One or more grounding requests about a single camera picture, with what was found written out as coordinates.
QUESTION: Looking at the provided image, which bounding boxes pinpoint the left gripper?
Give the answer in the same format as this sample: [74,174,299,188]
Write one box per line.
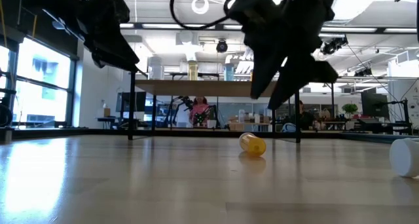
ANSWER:
[81,0,140,72]

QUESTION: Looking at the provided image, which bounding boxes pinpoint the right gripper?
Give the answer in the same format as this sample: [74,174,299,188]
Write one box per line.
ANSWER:
[225,0,340,110]

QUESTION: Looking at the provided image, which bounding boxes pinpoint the blue pill bottle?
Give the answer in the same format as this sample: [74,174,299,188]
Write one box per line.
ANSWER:
[223,63,236,82]

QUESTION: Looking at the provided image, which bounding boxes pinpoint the pale yellow pill bottle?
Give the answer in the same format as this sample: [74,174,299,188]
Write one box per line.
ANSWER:
[187,60,199,82]

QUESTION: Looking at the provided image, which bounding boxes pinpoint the white plastic cup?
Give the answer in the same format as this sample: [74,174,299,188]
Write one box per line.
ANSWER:
[388,138,419,179]

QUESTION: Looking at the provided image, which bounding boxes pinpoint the black monitor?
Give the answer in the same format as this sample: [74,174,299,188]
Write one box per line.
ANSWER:
[115,91,147,113]
[361,92,390,119]

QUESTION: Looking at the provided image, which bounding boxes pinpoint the person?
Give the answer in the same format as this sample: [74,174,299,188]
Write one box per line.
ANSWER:
[296,100,317,130]
[189,96,210,127]

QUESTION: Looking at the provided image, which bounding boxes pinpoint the black round ceiling speaker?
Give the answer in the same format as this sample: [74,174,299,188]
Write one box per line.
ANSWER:
[215,39,229,54]

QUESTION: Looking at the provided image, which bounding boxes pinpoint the brown cardboard boxes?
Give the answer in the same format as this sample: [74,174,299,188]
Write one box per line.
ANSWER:
[228,115,245,132]

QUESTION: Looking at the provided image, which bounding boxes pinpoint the green potted plant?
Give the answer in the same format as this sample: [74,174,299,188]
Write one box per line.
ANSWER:
[341,102,359,130]

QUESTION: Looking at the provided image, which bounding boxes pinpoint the small robot green lights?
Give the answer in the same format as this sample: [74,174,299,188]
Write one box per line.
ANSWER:
[192,104,219,128]

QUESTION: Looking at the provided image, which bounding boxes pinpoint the black desk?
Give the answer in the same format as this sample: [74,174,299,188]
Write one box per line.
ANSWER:
[356,118,413,136]

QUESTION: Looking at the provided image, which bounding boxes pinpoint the black ceiling camera rig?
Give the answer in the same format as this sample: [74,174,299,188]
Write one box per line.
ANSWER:
[319,35,349,56]

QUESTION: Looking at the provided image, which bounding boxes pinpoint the black looped camera cable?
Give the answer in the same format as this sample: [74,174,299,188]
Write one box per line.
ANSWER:
[168,0,230,31]

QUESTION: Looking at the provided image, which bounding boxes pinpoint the black aluminium rig frame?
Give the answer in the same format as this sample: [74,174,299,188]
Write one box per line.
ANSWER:
[0,127,419,145]

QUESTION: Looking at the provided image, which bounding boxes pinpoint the wooden shelf black frame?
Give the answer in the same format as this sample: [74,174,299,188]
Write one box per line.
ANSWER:
[127,66,301,143]

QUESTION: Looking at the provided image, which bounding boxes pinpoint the white hanging ring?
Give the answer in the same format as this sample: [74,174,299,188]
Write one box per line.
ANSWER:
[191,0,210,15]

